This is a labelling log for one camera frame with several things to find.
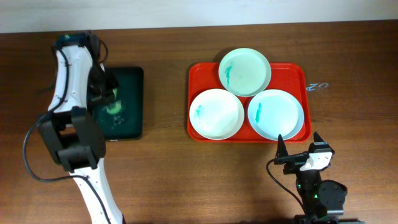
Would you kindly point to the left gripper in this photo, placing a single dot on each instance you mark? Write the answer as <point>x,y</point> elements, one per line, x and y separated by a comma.
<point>104,94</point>

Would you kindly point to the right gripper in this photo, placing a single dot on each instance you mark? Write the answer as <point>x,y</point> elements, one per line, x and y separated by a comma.
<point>296,158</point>

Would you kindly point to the green dish sponge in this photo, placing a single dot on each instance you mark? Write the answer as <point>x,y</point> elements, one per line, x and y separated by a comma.
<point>116,106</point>

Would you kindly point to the white plate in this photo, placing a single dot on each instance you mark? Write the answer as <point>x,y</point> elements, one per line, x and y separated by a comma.
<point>274,113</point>
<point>216,114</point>

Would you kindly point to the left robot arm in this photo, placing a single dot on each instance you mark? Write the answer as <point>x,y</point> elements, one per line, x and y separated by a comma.
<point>70,133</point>

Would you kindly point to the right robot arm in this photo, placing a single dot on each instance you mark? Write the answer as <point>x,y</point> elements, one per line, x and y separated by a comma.
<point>321,200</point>

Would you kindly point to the black rectangular tray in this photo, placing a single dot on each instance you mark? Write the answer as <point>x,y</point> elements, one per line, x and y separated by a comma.
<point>128,123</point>

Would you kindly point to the mint green plate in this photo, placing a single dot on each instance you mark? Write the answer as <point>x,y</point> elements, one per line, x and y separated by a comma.
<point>244,72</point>

